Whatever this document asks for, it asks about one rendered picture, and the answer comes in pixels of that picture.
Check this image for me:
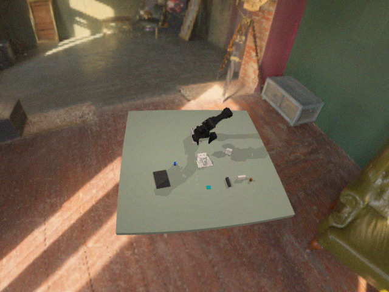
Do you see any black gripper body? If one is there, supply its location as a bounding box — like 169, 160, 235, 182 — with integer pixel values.
192, 131, 217, 142

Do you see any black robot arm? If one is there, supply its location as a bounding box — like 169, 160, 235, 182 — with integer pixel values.
194, 107, 233, 136

